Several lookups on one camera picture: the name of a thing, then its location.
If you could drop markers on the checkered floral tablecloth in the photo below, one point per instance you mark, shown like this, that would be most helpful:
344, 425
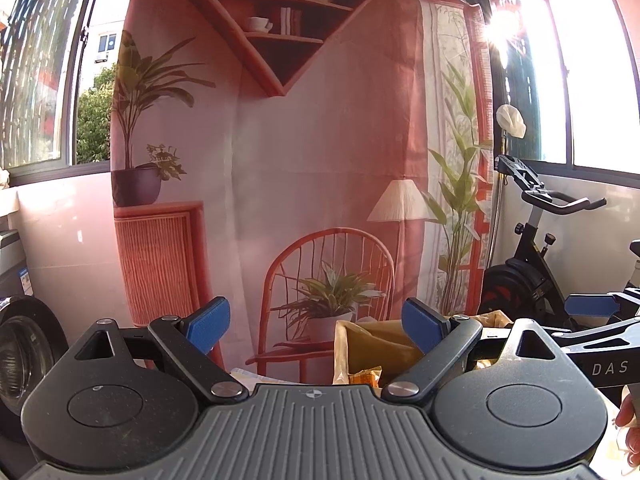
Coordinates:
280, 377

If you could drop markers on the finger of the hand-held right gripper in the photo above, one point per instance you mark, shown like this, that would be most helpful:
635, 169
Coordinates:
592, 305
605, 331

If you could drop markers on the black exercise bike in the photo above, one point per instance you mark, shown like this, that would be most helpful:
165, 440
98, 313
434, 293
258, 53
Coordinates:
525, 270

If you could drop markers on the white cloth on pole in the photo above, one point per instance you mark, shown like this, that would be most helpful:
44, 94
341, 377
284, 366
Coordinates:
511, 121

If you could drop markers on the thin metal pole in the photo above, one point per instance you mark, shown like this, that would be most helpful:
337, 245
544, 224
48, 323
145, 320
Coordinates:
500, 200

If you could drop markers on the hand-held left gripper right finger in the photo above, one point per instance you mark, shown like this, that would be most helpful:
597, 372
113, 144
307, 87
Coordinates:
422, 327

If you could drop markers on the window with dark frame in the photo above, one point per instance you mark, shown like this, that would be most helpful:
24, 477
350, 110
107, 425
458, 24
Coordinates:
590, 75
45, 70

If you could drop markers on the printed room backdrop cloth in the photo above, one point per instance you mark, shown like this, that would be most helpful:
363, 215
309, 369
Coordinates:
300, 160

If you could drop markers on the cardboard box with plastic liner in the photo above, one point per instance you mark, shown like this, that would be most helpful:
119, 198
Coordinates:
370, 345

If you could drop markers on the person's right hand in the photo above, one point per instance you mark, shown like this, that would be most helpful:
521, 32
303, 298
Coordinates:
631, 435

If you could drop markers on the orange snack packet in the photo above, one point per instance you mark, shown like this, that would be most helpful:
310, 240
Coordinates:
365, 377

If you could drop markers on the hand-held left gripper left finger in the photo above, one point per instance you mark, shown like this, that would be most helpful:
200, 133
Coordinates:
207, 327

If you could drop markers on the washing machine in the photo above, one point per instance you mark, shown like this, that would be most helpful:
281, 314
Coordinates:
25, 340

